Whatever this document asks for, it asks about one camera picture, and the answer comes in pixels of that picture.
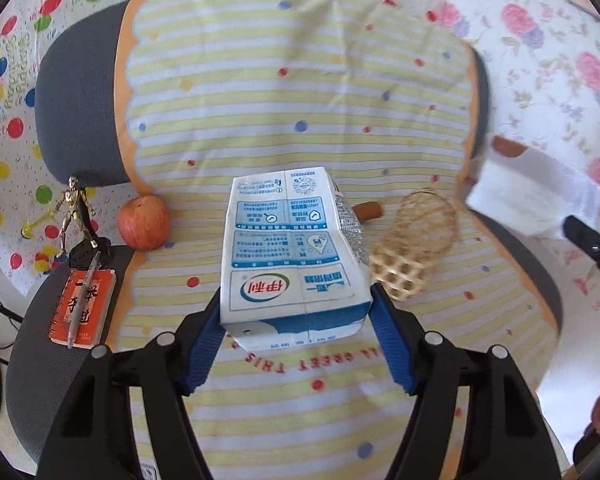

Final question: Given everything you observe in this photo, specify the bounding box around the woven bamboo basket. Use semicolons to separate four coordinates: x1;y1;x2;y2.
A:
369;187;458;303

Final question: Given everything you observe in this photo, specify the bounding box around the balloon print cloth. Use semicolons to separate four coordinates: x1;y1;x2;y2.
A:
0;0;446;296

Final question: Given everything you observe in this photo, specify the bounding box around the floral print cloth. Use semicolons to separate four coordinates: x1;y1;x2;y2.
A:
430;0;600;411

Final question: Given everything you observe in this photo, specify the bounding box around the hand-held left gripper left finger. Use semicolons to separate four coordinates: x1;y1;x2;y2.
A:
37;285;228;480

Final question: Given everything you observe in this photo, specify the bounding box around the white blue milk carton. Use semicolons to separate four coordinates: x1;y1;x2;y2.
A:
220;166;372;352

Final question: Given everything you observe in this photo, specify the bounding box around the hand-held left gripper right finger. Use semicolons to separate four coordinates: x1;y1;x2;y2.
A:
369;282;563;480

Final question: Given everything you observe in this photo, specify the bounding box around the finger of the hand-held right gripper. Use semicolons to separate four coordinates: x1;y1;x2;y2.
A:
562;215;600;293

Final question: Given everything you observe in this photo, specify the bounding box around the grey pen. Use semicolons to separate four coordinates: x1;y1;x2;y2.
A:
66;250;102;350

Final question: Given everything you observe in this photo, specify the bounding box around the white tissue packet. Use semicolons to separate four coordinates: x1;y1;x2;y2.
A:
465;145;600;237

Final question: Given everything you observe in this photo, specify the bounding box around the orange spiral notebook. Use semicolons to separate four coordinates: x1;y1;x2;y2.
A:
49;268;117;348

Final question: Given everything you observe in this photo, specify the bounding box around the brown rounded object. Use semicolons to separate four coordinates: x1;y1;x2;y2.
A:
494;136;529;158

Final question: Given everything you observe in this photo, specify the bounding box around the red apple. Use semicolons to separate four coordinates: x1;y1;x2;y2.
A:
117;195;171;251

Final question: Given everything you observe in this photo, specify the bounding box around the gold action figurine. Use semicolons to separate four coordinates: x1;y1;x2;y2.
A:
20;176;113;268

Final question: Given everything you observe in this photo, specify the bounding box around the orange sausage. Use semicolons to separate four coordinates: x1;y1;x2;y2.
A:
355;201;383;222

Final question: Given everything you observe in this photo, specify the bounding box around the yellow striped dotted sheet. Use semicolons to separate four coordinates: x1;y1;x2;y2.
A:
102;0;561;480

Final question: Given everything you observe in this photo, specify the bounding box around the black cable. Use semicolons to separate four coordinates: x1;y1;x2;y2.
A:
0;275;26;366

